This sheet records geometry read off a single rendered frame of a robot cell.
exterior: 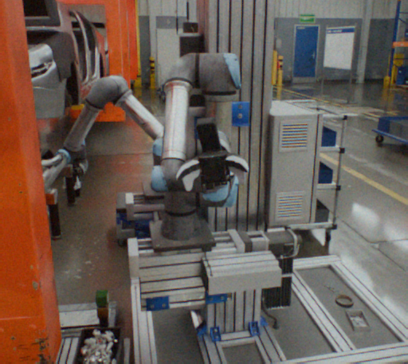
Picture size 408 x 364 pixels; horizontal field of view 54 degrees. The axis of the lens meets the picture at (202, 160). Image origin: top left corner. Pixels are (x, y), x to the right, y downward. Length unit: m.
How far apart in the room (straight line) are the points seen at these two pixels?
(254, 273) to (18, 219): 0.78
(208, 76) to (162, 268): 0.70
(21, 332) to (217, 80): 0.96
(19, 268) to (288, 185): 1.02
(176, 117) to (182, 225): 0.42
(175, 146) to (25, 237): 0.48
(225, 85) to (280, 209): 0.62
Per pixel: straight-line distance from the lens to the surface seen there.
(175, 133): 1.20
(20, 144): 1.12
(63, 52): 4.56
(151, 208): 1.95
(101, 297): 1.50
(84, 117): 2.01
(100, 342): 1.45
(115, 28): 5.26
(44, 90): 4.31
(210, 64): 1.32
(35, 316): 1.33
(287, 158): 1.64
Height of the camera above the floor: 1.50
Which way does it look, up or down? 16 degrees down
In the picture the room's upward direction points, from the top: straight up
